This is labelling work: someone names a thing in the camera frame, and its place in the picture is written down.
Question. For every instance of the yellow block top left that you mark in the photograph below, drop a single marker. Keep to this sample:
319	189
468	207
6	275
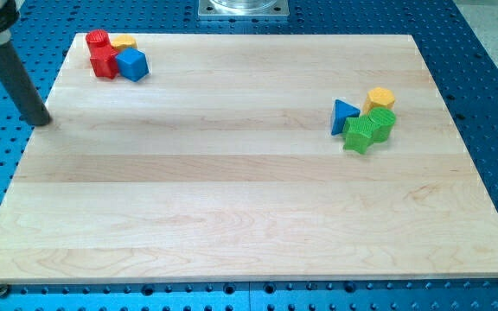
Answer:
124	41

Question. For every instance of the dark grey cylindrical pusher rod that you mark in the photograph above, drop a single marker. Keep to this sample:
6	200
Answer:
20	87

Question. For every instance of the blue triangle block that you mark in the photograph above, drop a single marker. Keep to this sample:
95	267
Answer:
340	112

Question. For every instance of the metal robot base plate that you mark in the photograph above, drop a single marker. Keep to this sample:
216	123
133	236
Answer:
235	8

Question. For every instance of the blue cube block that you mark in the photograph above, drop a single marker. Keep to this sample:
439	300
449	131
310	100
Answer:
132	64

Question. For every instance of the red cylinder block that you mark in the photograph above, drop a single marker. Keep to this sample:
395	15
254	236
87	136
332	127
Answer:
98	42

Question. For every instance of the blue perforated metal table plate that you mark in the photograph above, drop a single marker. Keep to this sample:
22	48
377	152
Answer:
466	78

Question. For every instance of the green cylinder block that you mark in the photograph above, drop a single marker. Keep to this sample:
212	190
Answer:
384	119

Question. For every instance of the red star block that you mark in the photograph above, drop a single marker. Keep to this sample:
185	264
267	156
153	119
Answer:
103	61

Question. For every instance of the light wooden board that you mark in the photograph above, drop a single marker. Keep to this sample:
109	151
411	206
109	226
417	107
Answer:
219	166

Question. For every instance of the yellow hexagon block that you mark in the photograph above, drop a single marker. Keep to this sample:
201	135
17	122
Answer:
378	97

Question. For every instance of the green star block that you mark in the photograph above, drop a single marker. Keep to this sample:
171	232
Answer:
358	133

